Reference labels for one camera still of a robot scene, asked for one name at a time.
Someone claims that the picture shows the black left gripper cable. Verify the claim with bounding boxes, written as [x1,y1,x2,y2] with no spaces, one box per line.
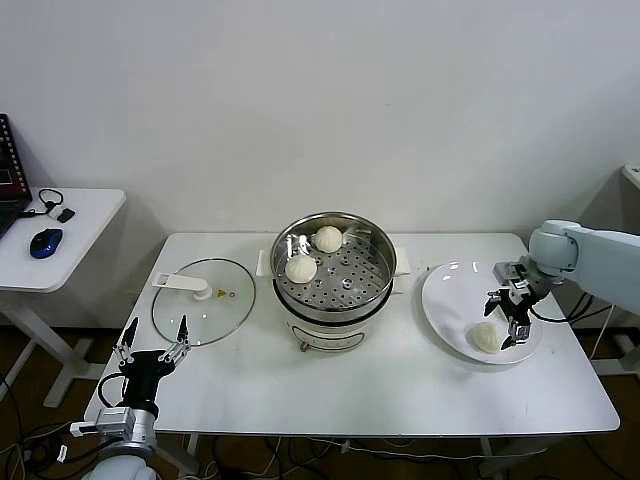
[96,372,127,410]

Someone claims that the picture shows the glass lid with white handle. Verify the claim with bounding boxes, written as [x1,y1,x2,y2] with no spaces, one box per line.
[151,257,257,347]

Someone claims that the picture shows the white steamed baozi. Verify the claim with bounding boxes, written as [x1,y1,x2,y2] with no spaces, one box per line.
[284,256,318,285]
[313,225,344,254]
[466,322,504,355]

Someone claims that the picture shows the tangled black white cables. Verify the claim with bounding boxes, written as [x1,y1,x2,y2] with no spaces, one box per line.
[199,434,476,480]

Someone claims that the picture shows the round white plate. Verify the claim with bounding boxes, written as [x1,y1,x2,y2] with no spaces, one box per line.
[420,261,545,365]

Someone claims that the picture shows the white electric cooker pot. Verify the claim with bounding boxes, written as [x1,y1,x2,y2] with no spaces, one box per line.
[272,277,407,354]

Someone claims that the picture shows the black tangled cable bundle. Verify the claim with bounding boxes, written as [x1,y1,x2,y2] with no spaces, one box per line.
[0,372,101,480]

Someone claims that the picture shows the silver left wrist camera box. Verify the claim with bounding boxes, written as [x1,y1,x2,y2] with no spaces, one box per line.
[69,407,135,439]

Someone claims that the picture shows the perforated stainless steel steamer basket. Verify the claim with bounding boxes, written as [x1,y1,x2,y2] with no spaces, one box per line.
[256,212,412,321]

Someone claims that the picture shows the white desk with foot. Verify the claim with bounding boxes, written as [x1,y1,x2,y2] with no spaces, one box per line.
[591,164,640,377]

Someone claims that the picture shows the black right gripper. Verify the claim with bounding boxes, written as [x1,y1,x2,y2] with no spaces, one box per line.
[483,284,544,351]

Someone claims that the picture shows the blue black computer mouse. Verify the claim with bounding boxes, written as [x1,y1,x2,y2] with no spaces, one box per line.
[29,227,65,259]

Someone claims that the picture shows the black laptop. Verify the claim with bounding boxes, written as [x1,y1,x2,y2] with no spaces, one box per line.
[0,112,34,241]

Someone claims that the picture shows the white table leg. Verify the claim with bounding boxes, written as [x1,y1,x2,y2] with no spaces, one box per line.
[185,433,202,476]
[478,437,495,480]

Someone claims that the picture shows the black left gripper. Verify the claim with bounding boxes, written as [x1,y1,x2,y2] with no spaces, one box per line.
[112,313,193,409]

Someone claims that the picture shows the long white hanging cable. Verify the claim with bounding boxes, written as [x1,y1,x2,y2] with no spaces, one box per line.
[588,303,615,362]

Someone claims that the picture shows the white side table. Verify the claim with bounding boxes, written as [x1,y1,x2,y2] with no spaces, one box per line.
[0,187,128,409]

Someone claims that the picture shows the black looped thin cable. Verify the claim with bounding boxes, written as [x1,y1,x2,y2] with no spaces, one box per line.
[19,187,66,219]

